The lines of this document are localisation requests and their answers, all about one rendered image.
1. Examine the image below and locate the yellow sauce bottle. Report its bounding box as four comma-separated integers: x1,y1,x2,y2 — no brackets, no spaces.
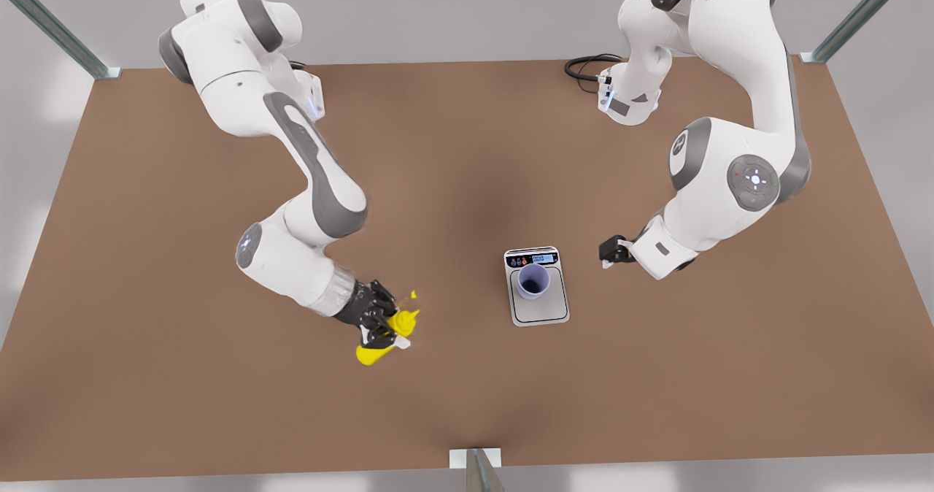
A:
355,290,421,366

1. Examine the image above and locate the lavender cup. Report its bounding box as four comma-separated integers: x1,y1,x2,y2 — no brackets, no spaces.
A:
517,263,551,301

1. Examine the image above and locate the silver digital kitchen scale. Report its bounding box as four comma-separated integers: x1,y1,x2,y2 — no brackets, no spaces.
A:
503,247,571,328

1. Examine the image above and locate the silver frame post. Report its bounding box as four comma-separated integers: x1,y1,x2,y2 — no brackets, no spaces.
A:
799,0,922,65
449,447,506,492
0,0,122,80

